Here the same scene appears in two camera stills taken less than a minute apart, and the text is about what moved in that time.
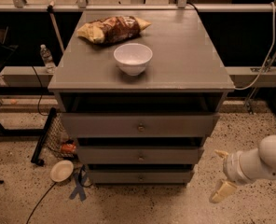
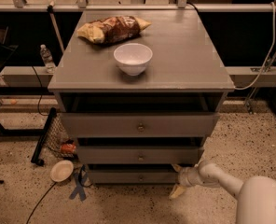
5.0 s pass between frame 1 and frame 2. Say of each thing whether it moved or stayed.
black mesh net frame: stayed
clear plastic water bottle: stayed
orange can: stayed
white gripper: moved
